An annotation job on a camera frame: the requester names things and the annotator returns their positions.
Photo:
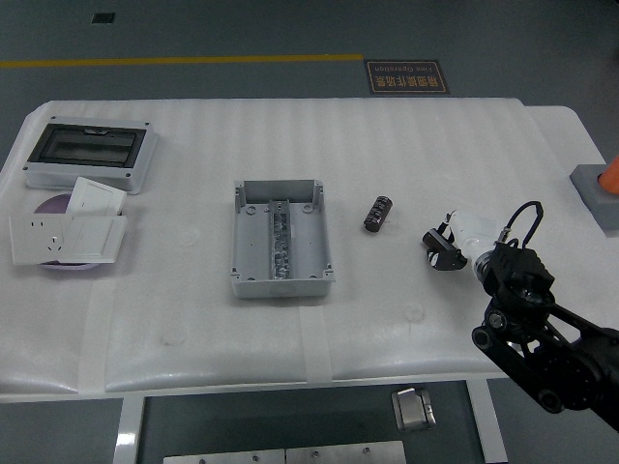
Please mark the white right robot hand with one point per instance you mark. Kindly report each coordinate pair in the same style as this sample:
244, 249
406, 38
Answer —
471, 229

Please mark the black cylindrical battery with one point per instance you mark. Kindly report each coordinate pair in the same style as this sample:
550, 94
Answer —
377, 214

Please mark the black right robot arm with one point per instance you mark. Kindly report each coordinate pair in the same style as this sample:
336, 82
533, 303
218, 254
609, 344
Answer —
570, 357

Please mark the grey open junction box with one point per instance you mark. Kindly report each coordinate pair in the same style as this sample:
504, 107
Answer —
309, 241

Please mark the grey distribution box dark cover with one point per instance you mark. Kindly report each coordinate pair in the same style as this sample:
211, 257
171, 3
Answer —
87, 147

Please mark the grey square base block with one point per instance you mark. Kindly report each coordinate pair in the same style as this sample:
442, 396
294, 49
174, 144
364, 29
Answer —
592, 198

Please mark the orange cone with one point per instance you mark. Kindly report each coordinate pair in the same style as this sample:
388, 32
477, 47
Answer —
611, 176

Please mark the black floor sign orange text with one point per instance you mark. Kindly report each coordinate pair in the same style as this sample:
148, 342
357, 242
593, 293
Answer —
407, 77

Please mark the silver metal latch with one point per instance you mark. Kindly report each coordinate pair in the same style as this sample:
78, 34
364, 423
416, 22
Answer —
413, 410

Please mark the white foam mat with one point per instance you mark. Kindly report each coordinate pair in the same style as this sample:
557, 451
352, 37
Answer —
193, 314

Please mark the grey metal plate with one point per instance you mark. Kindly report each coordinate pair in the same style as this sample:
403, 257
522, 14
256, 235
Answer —
222, 457

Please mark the purple round plate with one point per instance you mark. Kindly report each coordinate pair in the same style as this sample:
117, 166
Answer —
53, 205

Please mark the dark floor vent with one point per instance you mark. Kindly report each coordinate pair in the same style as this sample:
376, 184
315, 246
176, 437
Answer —
103, 18

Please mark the metal mounting rail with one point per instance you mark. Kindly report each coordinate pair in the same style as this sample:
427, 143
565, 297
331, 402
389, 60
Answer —
281, 241

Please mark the white wall switch panel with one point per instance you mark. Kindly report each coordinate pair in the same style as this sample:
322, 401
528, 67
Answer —
94, 239
97, 195

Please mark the white table frame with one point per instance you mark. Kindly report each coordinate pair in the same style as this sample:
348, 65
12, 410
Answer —
128, 425

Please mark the white wall socket panel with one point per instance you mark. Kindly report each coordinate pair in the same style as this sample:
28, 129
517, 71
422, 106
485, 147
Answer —
38, 239

